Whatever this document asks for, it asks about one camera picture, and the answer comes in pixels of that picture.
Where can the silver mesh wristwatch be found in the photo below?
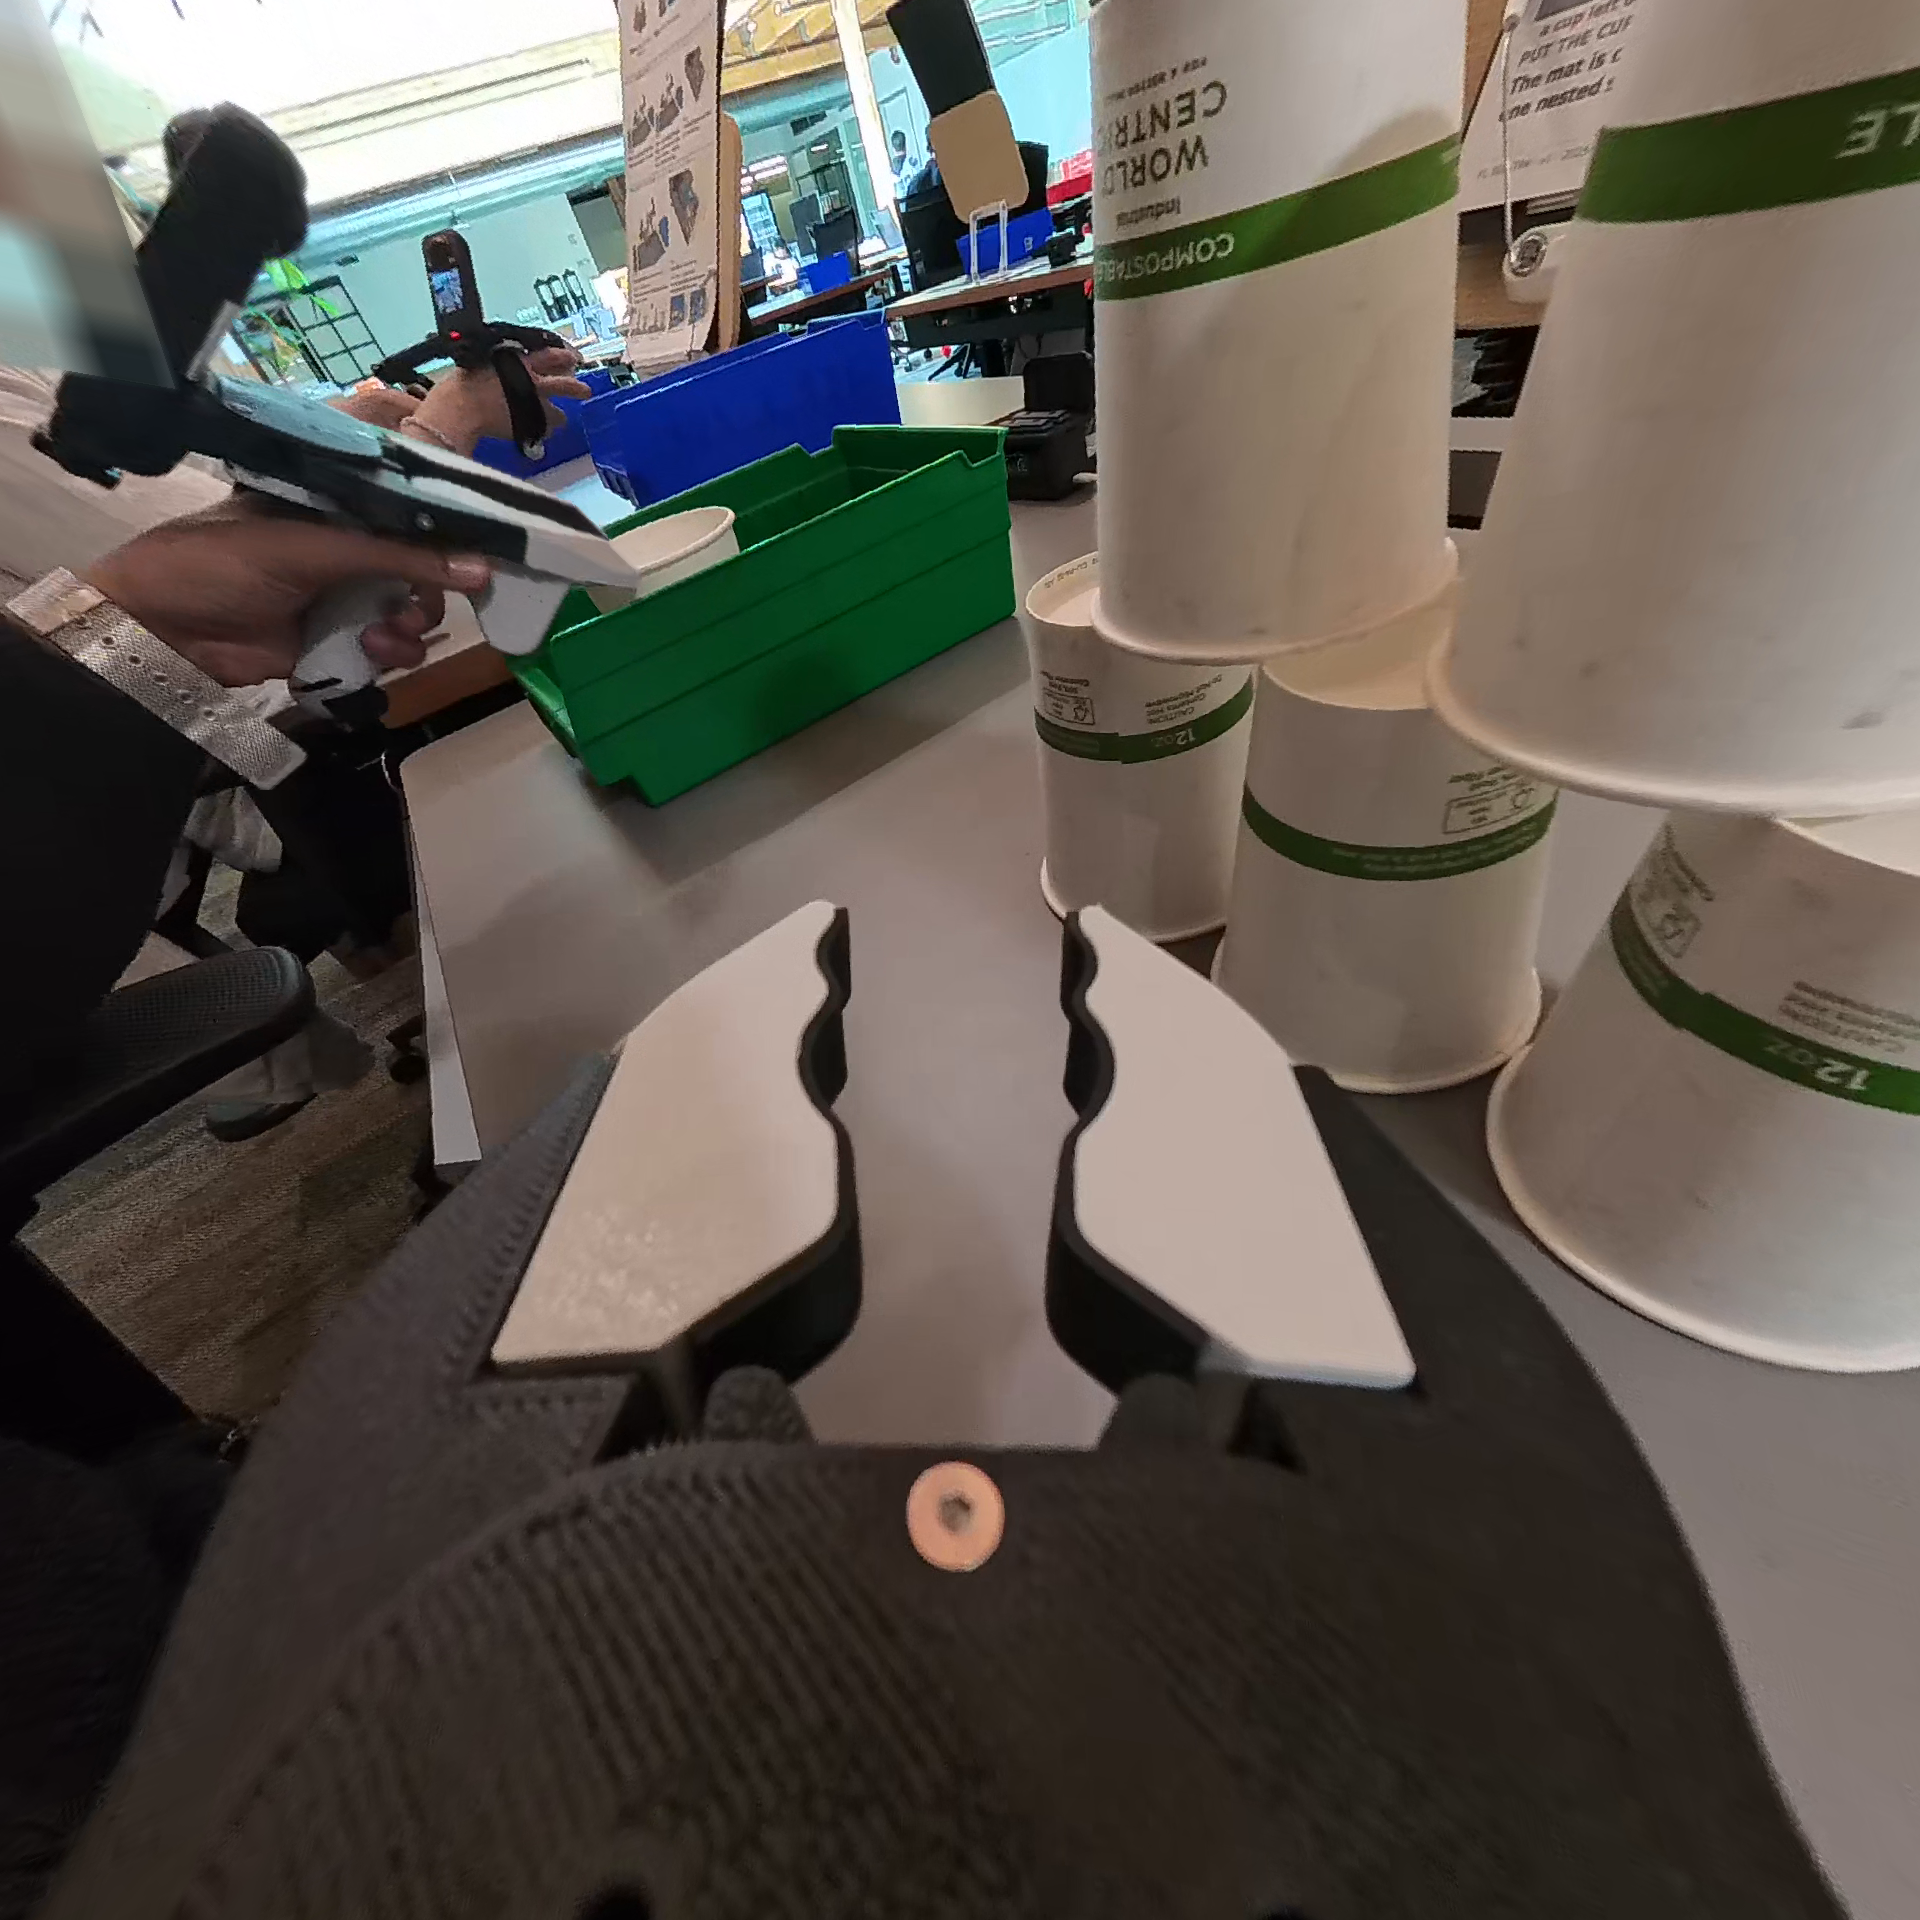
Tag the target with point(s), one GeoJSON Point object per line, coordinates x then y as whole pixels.
{"type": "Point", "coordinates": [149, 675]}

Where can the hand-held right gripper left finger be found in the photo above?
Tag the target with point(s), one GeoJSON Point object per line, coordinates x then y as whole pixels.
{"type": "Point", "coordinates": [690, 1171]}

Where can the grey desk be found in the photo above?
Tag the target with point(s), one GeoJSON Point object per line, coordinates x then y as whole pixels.
{"type": "Point", "coordinates": [675, 902]}

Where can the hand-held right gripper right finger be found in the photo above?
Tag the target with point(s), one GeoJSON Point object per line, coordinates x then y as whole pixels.
{"type": "Point", "coordinates": [1229, 1185]}

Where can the cardboard instruction poster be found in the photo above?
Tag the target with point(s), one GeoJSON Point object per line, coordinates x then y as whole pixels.
{"type": "Point", "coordinates": [675, 182]}

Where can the green plant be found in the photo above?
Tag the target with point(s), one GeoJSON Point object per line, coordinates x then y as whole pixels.
{"type": "Point", "coordinates": [292, 293]}

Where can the person's left hand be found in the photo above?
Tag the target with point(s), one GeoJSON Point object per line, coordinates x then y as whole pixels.
{"type": "Point", "coordinates": [210, 592]}

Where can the black office chair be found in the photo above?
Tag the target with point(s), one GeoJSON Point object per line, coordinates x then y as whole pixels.
{"type": "Point", "coordinates": [149, 1037]}

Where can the white stand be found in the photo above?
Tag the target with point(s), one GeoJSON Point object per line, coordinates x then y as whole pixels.
{"type": "Point", "coordinates": [1527, 259]}

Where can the green plastic bin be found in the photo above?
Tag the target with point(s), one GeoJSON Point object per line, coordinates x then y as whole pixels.
{"type": "Point", "coordinates": [810, 630]}

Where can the printed instruction sheet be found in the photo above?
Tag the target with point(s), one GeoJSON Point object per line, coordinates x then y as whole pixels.
{"type": "Point", "coordinates": [1560, 60]}

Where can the person's left forearm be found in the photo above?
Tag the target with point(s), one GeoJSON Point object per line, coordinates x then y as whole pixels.
{"type": "Point", "coordinates": [76, 902]}

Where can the tan board with black back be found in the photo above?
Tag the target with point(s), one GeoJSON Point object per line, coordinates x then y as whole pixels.
{"type": "Point", "coordinates": [975, 149]}

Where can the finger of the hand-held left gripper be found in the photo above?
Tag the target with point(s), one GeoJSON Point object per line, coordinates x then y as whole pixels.
{"type": "Point", "coordinates": [524, 614]}
{"type": "Point", "coordinates": [517, 518]}

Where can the blue plastic bin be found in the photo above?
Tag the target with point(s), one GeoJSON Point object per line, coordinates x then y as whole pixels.
{"type": "Point", "coordinates": [751, 405]}

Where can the black box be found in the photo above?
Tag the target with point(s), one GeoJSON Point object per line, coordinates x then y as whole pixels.
{"type": "Point", "coordinates": [1043, 451]}

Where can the white paper cup green band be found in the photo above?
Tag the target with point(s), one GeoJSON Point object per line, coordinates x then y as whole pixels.
{"type": "Point", "coordinates": [1141, 781]}
{"type": "Point", "coordinates": [1259, 421]}
{"type": "Point", "coordinates": [682, 548]}
{"type": "Point", "coordinates": [1711, 494]}
{"type": "Point", "coordinates": [1380, 902]}
{"type": "Point", "coordinates": [1724, 1142]}

